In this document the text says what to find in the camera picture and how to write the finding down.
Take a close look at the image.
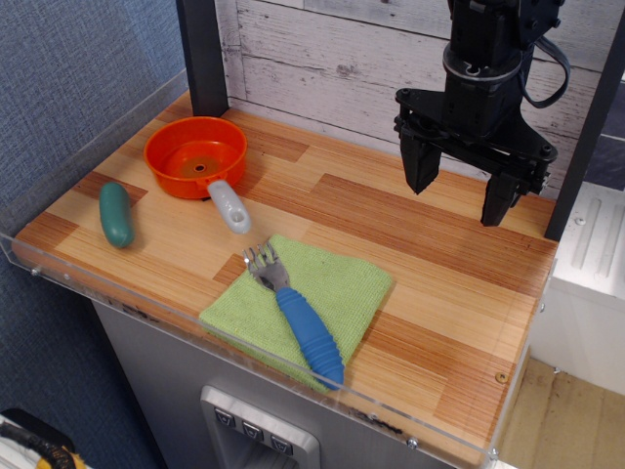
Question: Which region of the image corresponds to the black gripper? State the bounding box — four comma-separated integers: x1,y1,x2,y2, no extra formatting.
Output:
395,47,558,227

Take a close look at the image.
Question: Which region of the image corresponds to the orange pan with grey handle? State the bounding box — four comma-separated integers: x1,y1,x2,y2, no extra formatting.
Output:
144,116,252,235

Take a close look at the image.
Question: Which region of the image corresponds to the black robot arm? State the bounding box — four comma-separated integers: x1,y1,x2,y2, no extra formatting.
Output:
395,1,570,227

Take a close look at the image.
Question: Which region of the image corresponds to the white grooved appliance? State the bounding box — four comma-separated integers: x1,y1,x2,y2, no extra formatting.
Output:
550,183,625,299

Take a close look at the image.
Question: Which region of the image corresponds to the green microfibre cloth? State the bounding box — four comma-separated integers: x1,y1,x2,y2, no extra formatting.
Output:
200,234,393,393

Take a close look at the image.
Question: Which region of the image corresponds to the clear acrylic table guard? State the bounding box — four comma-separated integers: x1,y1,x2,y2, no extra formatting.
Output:
2,97,556,468

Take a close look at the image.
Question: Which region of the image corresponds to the silver dispenser button panel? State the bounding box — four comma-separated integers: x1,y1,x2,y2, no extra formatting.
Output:
200,385,321,468

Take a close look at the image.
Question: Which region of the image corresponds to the green pickle toy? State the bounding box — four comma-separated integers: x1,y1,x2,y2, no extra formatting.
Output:
99,182,135,248

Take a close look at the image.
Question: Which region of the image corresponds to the black and yellow object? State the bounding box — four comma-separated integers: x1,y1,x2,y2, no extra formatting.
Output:
1,408,89,468

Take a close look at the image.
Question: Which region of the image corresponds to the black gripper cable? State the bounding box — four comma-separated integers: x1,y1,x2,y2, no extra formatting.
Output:
521,36,572,110

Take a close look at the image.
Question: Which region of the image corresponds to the dark right frame post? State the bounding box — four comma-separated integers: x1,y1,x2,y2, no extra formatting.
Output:
544,14,624,241

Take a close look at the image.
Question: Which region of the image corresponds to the dark frame post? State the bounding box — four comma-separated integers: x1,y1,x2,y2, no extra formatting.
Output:
176,0,229,116
544,14,624,241

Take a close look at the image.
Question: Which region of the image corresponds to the fork with blue handle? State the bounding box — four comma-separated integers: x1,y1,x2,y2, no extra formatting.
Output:
242,241,345,390

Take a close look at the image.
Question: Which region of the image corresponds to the dark left frame post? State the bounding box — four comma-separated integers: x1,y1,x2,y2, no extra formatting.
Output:
176,0,229,116

